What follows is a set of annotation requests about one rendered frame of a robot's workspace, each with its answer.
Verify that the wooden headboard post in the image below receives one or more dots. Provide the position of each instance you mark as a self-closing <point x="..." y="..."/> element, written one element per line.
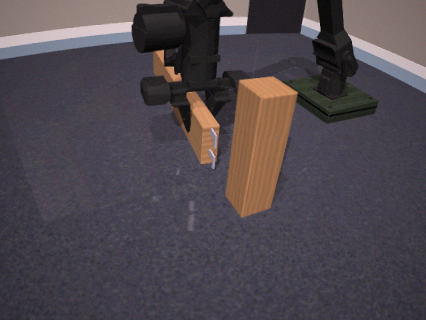
<point x="263" y="117"/>

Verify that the wooden rail with metal hooks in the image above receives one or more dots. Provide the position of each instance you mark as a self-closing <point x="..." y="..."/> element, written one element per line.
<point x="204" y="129"/>

